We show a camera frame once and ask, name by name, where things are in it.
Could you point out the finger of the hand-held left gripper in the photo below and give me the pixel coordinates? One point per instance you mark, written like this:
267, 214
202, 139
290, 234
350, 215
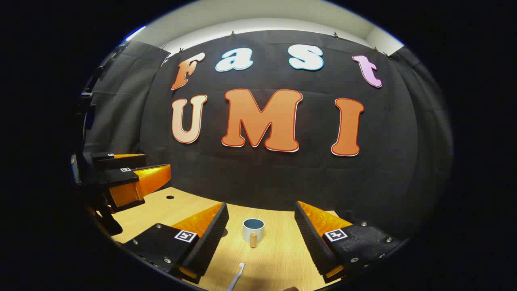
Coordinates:
121, 176
121, 161

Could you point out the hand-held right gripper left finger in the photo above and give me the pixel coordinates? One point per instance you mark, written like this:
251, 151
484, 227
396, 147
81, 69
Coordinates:
210, 242

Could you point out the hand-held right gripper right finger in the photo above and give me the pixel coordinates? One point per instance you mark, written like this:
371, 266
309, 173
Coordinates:
311, 238

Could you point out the dark round coaster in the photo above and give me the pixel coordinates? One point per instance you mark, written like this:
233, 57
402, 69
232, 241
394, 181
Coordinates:
224, 233

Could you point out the white toothbrush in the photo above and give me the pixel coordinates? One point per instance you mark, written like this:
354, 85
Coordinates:
239, 273

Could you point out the wooden desktop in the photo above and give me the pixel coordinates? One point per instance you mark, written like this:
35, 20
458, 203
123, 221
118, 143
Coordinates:
274, 258

